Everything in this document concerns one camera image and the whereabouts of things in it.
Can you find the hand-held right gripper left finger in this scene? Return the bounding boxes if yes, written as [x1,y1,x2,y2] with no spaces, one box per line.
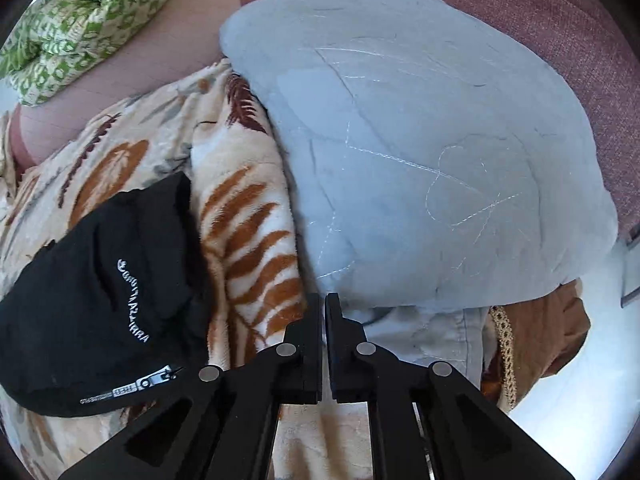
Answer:
[57,292,324,480]

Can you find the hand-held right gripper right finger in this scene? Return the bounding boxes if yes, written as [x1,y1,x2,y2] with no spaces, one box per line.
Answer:
[325,292,576,480]

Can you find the black pants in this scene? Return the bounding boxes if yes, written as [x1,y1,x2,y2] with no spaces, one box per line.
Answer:
[0,172,213,418]

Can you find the leaf print fleece blanket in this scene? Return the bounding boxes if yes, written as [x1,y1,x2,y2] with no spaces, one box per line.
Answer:
[0,57,381,480]

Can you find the brown cloth with lace trim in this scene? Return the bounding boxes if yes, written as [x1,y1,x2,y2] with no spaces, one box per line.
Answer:
[480,280,592,411]

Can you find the light blue quilted pillow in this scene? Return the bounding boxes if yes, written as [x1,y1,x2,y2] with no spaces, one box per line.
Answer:
[219,0,620,386]

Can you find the pink bed sheet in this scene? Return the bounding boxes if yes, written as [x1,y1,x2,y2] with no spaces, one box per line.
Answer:
[10,0,276,168]

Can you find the green patterned folded quilt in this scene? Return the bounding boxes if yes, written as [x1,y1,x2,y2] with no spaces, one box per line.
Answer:
[0,0,178,107]

